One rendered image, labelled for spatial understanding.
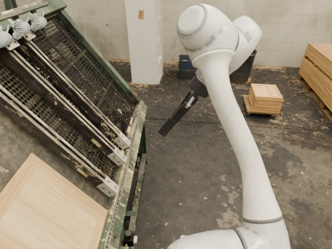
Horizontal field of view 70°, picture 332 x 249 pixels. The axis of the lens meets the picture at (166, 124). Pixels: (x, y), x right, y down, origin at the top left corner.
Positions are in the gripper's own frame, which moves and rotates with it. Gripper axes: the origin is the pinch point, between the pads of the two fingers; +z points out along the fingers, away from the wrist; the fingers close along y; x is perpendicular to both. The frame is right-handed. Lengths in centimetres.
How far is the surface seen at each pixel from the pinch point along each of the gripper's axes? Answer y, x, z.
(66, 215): -8, -10, 77
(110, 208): -33, 8, 82
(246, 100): -352, 115, 24
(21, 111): -24, -60, 53
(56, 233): 2, -9, 78
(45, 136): -27, -45, 61
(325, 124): -321, 227, -27
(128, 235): -26, 27, 85
